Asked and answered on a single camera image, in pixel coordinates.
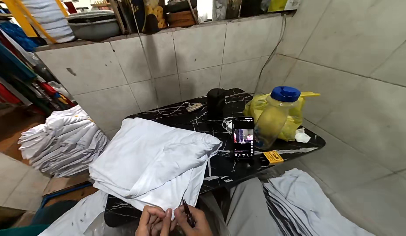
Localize crumpled white tissue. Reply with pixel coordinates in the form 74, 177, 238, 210
295, 128, 311, 144

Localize grey wall cable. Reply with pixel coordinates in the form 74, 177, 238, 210
254, 14, 287, 95

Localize blue metal frame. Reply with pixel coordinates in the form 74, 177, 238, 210
41, 182, 93, 208

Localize pile of colourful clothes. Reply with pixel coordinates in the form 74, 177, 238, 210
0, 21, 76, 117

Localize grey cloth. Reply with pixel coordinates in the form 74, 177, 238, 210
225, 178, 282, 236

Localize white garment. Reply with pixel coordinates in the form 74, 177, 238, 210
88, 118, 223, 220

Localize grey basin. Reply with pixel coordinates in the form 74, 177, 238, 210
67, 10, 122, 41

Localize black thread snips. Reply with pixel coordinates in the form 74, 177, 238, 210
181, 196, 196, 228

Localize thin hanging white cord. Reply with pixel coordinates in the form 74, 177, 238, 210
130, 0, 159, 109

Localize clear bottle with blue lid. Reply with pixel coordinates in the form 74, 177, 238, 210
255, 86, 301, 150

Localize person's left hand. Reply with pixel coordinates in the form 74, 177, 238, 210
135, 205, 174, 236

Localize yellow plastic bag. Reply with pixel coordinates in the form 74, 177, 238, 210
243, 92, 321, 142

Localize small yellow box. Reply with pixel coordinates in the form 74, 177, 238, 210
263, 151, 284, 165

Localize clear plastic bag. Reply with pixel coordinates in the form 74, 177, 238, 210
84, 211, 138, 236

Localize window ledge with goods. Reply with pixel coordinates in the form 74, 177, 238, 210
35, 0, 302, 52

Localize black smartphone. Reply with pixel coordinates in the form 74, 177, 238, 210
233, 117, 255, 160

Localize white cable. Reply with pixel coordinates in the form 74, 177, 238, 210
157, 102, 191, 116

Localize stack of white garments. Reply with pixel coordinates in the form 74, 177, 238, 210
18, 105, 110, 178

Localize pile of white-grey cloths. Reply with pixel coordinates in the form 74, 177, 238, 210
263, 168, 376, 236

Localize white charger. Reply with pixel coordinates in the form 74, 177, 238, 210
222, 117, 234, 134

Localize white cloth with dark marks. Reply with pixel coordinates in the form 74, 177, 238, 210
38, 190, 108, 236

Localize dark green cloth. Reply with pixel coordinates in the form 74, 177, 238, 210
18, 200, 78, 236

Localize person's right hand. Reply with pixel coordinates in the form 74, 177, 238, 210
170, 205, 213, 236

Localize white bundle with yellow straps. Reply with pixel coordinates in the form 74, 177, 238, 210
21, 0, 76, 44

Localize black cylindrical object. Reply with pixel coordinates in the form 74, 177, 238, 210
207, 88, 226, 118

